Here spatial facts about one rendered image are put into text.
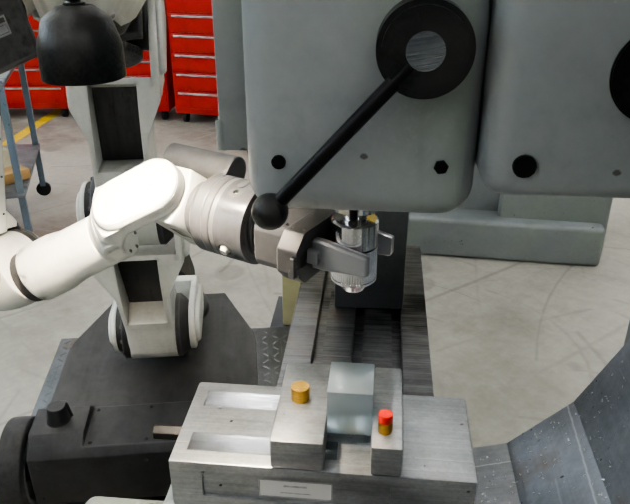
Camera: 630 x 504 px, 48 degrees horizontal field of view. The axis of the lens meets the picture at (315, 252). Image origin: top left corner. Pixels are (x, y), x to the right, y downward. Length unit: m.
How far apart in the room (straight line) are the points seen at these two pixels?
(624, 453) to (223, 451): 0.47
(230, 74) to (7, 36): 0.35
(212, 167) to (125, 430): 0.82
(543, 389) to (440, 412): 1.76
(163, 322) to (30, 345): 1.48
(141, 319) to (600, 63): 1.19
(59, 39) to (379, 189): 0.29
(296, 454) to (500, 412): 1.75
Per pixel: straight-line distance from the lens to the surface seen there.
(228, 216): 0.73
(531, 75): 0.54
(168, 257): 1.40
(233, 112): 0.65
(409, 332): 1.19
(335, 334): 1.17
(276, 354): 2.01
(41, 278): 0.88
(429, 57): 0.51
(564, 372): 2.77
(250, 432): 0.88
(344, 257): 0.68
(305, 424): 0.82
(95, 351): 1.81
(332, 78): 0.55
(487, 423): 2.46
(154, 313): 1.55
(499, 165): 0.56
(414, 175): 0.57
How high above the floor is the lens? 1.55
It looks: 27 degrees down
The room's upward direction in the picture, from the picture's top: straight up
